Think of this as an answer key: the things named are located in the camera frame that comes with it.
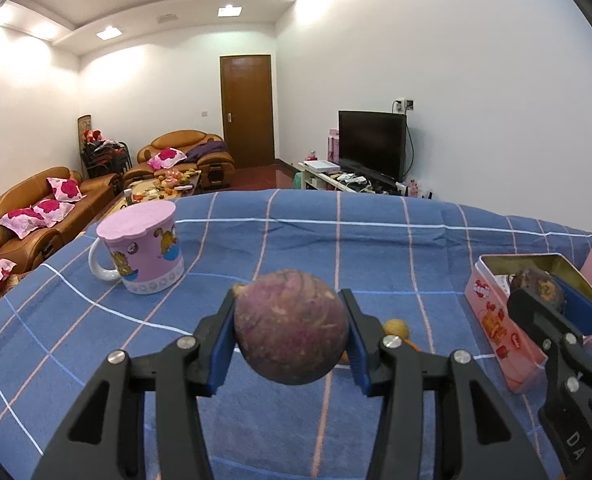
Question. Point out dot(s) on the purple throw blanket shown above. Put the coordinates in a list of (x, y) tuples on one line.
[(208, 151)]

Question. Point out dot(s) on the white television stand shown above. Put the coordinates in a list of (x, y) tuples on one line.
[(326, 180)]

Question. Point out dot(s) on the black rack with clothes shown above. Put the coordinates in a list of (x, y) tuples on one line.
[(106, 157)]

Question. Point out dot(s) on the brown round cake piece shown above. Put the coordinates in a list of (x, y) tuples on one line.
[(536, 287)]

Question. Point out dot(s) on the pink mug lid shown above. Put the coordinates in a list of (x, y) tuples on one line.
[(136, 220)]

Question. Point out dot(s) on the brown leather loveseat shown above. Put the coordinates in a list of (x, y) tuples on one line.
[(176, 139)]

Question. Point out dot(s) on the blue checked blanket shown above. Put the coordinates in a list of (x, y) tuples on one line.
[(301, 230)]

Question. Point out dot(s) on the brown wooden door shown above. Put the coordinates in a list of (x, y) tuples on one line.
[(248, 110)]

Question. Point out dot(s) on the pink cartoon mug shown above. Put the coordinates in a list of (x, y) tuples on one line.
[(148, 265)]

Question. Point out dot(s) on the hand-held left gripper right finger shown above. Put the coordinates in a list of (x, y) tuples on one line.
[(358, 355)]

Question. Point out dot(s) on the pink gift box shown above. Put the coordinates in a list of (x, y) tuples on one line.
[(333, 145)]

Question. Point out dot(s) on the wall socket with plugs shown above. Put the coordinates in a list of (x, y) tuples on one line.
[(405, 105)]

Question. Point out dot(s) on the brown leather sofa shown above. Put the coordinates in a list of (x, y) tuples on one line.
[(6, 195)]

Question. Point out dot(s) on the green-brown kiwi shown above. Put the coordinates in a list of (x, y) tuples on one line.
[(396, 328)]

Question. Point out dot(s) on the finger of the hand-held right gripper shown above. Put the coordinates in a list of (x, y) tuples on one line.
[(531, 310), (583, 310)]

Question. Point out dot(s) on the flat white box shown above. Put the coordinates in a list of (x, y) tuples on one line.
[(321, 166)]

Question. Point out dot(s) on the pink tin box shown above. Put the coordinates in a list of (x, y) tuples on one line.
[(496, 330)]

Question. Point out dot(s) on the ceiling air vent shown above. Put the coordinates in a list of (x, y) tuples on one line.
[(166, 17)]

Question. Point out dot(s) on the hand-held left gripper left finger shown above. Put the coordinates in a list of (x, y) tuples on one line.
[(221, 350)]

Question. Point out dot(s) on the purple passion fruit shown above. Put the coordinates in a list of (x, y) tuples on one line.
[(291, 327)]

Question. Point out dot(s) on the square ceiling light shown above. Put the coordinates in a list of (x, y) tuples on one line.
[(229, 10), (108, 32)]

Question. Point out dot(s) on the black television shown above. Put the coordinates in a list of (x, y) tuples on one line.
[(371, 142)]

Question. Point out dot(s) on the coffee table with food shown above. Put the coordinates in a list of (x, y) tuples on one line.
[(161, 187)]

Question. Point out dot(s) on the tall framed board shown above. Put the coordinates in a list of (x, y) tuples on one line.
[(85, 127)]

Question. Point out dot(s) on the small pink bag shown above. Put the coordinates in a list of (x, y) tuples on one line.
[(416, 187)]

